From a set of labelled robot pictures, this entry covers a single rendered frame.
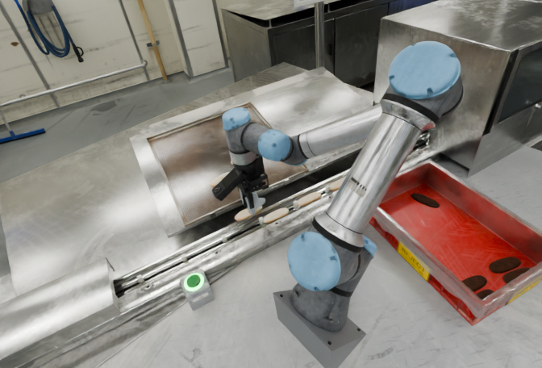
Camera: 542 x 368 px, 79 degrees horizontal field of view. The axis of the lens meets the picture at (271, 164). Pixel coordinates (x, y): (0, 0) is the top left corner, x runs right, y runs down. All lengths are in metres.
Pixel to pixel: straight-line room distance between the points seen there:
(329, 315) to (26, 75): 4.29
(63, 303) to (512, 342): 1.16
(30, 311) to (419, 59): 1.14
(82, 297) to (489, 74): 1.37
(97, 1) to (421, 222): 4.03
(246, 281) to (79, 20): 3.87
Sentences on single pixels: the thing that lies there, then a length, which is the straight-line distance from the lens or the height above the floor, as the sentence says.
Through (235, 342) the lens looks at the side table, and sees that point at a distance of 0.99.
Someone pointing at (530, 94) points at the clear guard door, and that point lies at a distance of 1.47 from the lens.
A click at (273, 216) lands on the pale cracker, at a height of 0.86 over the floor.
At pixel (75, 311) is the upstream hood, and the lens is 1.10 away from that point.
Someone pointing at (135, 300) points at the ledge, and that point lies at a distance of 1.10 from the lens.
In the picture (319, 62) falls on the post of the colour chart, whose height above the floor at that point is 0.94.
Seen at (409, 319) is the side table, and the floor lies 0.82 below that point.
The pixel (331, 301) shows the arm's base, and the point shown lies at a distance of 0.85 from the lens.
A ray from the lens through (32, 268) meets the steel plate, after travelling 1.45.
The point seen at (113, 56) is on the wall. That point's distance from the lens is 4.61.
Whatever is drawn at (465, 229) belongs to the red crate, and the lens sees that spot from 1.25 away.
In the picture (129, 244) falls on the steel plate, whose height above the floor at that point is 0.82.
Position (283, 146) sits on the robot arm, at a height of 1.24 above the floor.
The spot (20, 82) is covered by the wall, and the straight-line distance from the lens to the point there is 4.71.
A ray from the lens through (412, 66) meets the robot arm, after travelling 0.68.
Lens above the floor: 1.71
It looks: 38 degrees down
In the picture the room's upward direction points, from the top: 8 degrees counter-clockwise
